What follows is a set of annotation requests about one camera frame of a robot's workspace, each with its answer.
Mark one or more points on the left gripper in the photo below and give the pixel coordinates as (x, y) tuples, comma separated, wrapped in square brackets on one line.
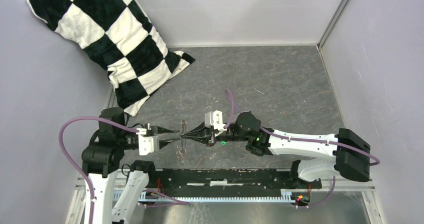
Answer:
[(161, 143)]

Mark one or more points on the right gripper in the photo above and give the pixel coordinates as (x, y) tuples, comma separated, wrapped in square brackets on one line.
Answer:
[(203, 134)]

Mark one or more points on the metal key organizer plate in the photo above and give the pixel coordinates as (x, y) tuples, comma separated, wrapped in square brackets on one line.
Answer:
[(182, 147)]

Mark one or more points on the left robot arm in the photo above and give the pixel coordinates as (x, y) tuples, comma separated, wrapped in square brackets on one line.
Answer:
[(101, 165)]

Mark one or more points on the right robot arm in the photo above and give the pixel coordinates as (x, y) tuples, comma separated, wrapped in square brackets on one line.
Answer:
[(344, 153)]

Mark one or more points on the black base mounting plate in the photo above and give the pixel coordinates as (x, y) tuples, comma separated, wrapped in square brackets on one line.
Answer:
[(227, 182)]

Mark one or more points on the black and white checkered pillow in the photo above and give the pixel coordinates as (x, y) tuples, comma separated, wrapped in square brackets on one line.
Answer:
[(119, 36)]

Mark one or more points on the aluminium corner profile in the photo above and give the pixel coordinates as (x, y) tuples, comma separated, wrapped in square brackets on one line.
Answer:
[(332, 23)]

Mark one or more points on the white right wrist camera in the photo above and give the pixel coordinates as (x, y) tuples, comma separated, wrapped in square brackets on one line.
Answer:
[(214, 121)]

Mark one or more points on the aluminium frame rail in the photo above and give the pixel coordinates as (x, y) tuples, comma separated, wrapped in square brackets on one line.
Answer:
[(341, 184)]

